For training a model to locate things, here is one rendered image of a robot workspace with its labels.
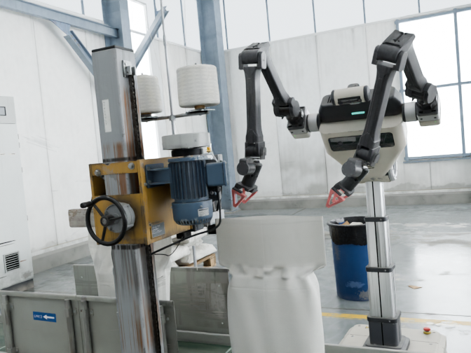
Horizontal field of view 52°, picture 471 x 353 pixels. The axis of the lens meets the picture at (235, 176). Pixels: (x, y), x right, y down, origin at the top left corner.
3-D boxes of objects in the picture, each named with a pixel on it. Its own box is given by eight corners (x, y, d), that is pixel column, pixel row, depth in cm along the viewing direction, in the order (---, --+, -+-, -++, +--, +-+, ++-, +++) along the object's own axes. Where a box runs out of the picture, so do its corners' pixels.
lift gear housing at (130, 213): (137, 230, 178) (134, 200, 177) (127, 233, 173) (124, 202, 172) (113, 230, 182) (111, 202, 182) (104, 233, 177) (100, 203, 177)
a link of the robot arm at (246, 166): (266, 146, 203) (249, 145, 208) (253, 146, 193) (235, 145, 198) (265, 174, 204) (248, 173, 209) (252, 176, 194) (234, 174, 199)
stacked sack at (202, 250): (219, 253, 582) (217, 241, 581) (190, 268, 522) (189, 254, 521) (188, 253, 600) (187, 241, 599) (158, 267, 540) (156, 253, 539)
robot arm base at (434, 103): (417, 93, 214) (417, 116, 209) (414, 82, 208) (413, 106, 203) (438, 90, 210) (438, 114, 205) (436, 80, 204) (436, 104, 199)
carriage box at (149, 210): (194, 228, 206) (187, 155, 204) (147, 246, 175) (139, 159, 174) (146, 229, 216) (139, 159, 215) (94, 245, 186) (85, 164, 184)
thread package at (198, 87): (227, 106, 198) (223, 64, 197) (208, 104, 183) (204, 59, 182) (192, 111, 205) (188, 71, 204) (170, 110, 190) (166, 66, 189)
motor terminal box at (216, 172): (229, 190, 187) (226, 160, 186) (228, 193, 177) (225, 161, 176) (208, 192, 187) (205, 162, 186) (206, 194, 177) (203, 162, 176)
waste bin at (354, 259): (392, 286, 436) (387, 214, 432) (384, 305, 389) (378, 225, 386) (339, 284, 456) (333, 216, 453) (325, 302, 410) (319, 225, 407)
